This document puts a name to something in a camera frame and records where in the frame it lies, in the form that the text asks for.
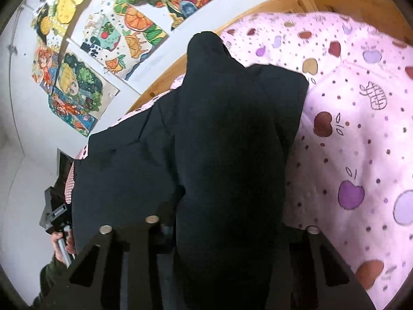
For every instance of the person's left forearm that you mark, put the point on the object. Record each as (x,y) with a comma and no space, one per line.
(48,277)

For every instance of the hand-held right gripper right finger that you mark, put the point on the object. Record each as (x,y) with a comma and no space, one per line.
(300,264)

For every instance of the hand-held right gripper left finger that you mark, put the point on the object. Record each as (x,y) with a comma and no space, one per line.
(138,248)

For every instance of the dark navy jacket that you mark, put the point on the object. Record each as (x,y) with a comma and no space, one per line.
(226,135)

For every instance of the group of colourful wall posters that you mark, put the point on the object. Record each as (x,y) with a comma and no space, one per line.
(129,29)

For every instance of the pink gingham cloth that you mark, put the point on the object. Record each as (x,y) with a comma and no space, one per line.
(69,184)

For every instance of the dark rectangular object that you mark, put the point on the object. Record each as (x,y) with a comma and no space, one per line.
(64,164)

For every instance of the person's left hand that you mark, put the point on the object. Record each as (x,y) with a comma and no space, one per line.
(55,248)

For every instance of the pink fruit-print bed sheet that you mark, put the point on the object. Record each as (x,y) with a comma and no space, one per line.
(355,135)

